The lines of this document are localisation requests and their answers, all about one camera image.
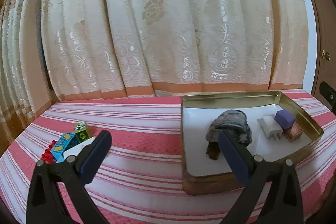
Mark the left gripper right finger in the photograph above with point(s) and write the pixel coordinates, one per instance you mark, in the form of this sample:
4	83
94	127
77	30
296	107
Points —
283	203

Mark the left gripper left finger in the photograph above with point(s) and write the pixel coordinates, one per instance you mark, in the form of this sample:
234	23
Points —
45	203

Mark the white cork-sided box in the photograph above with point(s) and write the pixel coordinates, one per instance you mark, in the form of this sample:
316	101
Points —
78	148

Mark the red toy brick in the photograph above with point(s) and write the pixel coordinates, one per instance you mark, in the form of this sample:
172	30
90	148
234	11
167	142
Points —
48	156

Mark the blue toy brick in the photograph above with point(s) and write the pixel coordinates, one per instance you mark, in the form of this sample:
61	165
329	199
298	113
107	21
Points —
65	142

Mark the green toy brick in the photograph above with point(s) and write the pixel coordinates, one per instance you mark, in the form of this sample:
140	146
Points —
81	130

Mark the purple cube block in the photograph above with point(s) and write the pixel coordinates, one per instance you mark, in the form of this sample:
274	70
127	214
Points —
285	119

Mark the copper engraved tin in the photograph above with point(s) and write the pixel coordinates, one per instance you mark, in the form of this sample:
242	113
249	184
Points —
293	133

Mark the white charger plug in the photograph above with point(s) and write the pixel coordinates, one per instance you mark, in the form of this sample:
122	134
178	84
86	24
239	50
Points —
271	129

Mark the brown wooden comb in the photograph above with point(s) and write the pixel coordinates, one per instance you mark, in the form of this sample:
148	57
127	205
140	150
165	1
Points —
213	151

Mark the grey rock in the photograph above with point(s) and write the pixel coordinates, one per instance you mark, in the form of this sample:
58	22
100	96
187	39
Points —
233	121

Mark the brass door knob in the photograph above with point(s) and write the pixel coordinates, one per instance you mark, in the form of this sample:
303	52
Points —
325	55

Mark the red white striped tablecloth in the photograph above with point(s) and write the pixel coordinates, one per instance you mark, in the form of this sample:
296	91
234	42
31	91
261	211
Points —
140	181

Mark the brown wooden door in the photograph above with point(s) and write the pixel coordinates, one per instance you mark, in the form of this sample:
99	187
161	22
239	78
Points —
324	12

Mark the white paper tray liner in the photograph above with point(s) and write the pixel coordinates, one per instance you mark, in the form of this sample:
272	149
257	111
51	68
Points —
195	125

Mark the cream floral curtain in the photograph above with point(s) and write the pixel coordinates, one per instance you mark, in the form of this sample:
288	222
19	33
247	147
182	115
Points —
62	50

